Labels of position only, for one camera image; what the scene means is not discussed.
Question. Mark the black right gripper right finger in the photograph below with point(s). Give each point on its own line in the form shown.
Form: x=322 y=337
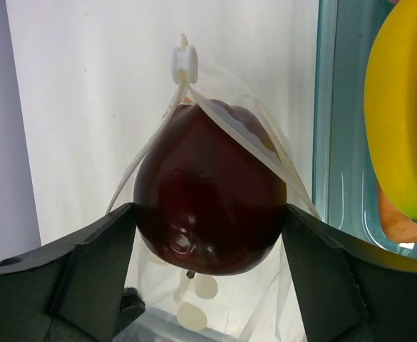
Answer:
x=348 y=289

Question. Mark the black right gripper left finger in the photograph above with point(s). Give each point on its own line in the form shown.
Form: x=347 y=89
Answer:
x=72 y=289

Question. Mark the red apple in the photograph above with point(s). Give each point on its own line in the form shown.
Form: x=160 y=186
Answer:
x=204 y=203

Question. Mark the clear zip top bag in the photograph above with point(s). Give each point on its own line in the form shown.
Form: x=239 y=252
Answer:
x=248 y=123

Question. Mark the yellow banana bunch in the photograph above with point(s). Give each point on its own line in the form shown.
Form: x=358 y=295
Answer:
x=390 y=107

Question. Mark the orange peach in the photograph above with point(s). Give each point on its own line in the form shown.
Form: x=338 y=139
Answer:
x=396 y=226

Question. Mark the teal plastic tray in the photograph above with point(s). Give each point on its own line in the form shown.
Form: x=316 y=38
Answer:
x=344 y=185

